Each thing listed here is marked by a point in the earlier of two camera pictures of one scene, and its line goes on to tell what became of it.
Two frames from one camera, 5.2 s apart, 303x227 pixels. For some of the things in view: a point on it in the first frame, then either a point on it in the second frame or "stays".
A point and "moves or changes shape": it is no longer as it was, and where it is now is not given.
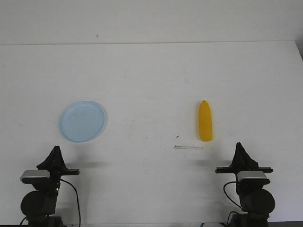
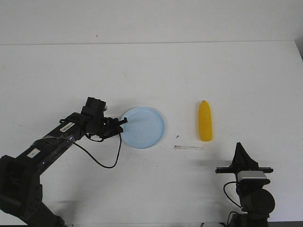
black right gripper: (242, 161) stays
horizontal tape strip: (189, 147) stays
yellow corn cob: (205, 122) stays
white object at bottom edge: (212, 224) stays
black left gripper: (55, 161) -> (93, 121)
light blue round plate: (82, 121) moves or changes shape
